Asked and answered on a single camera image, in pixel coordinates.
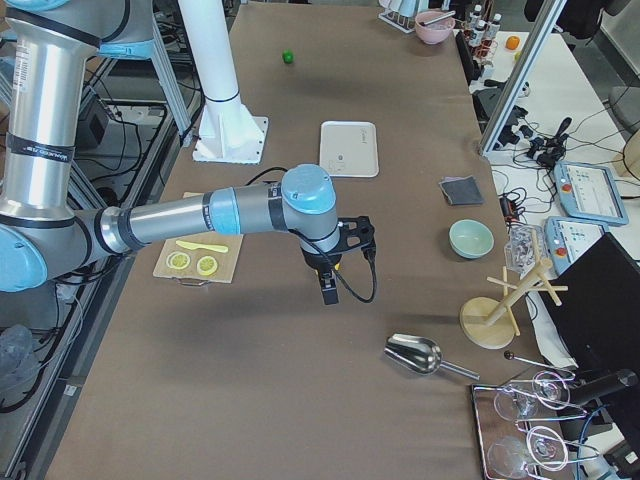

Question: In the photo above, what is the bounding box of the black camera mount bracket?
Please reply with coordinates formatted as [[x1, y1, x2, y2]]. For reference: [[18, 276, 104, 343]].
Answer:
[[336, 216, 376, 254]]

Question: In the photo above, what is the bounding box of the pale green bowl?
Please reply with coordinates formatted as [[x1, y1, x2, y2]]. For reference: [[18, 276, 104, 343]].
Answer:
[[448, 219, 495, 259]]

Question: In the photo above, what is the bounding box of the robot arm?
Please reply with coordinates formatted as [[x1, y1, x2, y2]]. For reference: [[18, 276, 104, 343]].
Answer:
[[1, 1, 343, 304]]

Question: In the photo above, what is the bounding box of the teach pendant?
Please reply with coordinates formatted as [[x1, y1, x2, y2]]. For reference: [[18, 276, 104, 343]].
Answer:
[[553, 161, 629, 226], [545, 216, 609, 268]]

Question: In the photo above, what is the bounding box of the aluminium frame post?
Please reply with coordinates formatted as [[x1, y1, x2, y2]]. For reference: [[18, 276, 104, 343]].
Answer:
[[479, 0, 567, 157]]

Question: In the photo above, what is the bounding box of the upper teach pendant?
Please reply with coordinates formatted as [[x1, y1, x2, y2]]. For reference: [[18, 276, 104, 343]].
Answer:
[[553, 161, 629, 226]]

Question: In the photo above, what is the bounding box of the pink bowl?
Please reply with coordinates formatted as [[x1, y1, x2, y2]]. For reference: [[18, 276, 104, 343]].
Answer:
[[415, 10, 456, 45]]

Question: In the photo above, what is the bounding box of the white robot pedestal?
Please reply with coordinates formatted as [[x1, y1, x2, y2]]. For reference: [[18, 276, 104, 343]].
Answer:
[[179, 0, 268, 165]]

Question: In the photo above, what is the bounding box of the clear plastic bag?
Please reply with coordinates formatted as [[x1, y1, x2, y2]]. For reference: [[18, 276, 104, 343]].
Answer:
[[1, 324, 39, 400]]

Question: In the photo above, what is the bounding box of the black ball tipped rod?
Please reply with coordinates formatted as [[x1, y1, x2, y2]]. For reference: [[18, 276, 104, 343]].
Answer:
[[503, 351, 576, 370]]

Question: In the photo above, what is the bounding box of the grey folded cloth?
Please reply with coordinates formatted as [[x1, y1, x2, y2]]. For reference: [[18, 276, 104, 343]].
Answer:
[[439, 176, 484, 206]]

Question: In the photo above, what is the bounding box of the green lime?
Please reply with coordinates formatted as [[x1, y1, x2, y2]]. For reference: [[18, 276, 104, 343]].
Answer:
[[282, 50, 295, 65]]

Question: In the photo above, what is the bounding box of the black monitor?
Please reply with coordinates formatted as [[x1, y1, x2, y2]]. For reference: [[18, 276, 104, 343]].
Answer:
[[545, 233, 639, 372]]

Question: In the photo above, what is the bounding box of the beige rabbit tray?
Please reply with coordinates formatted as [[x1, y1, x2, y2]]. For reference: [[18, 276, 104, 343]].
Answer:
[[319, 120, 379, 178]]

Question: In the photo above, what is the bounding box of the shiny metal scoop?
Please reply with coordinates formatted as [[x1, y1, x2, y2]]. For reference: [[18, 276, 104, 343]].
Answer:
[[384, 333, 480, 381]]

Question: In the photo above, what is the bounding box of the lower wine glass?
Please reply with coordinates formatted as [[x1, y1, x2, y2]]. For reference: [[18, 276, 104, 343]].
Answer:
[[487, 426, 569, 479]]

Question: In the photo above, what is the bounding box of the wooden mug tree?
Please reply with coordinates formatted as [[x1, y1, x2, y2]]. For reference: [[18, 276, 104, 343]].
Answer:
[[459, 231, 569, 350]]

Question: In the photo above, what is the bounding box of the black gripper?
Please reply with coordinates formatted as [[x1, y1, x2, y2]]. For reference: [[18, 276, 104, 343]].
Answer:
[[302, 249, 341, 305]]

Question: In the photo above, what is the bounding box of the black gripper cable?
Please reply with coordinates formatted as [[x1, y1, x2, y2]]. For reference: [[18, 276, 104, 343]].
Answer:
[[299, 232, 377, 303]]

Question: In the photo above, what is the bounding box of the orange fruit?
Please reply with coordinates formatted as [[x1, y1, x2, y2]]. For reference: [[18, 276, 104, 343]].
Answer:
[[505, 35, 520, 51]]

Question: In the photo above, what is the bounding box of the wine glass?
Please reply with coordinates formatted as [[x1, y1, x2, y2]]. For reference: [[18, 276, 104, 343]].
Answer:
[[494, 370, 570, 421], [487, 426, 569, 479]]

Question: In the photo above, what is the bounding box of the bottle rack with bottles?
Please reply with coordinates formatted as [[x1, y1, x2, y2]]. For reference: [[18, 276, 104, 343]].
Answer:
[[462, 3, 502, 67]]

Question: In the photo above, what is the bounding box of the metal glass rack tray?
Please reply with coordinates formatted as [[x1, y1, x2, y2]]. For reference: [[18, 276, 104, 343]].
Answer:
[[471, 377, 614, 479]]

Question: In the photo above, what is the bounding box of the yellow plastic knife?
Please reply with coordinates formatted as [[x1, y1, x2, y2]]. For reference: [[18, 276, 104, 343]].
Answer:
[[175, 240, 229, 254]]

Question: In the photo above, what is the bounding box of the upper wine glass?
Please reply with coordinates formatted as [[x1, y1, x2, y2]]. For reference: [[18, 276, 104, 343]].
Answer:
[[494, 370, 570, 421]]

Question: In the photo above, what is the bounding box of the wooden cutting board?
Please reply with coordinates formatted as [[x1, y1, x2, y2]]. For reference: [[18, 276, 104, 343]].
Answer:
[[152, 191, 243, 285]]

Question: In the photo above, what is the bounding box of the lower teach pendant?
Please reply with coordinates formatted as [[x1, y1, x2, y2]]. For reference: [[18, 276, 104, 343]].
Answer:
[[545, 216, 609, 268]]

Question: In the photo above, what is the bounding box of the clear plastic container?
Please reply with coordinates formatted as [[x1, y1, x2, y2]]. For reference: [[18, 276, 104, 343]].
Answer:
[[504, 225, 548, 274]]

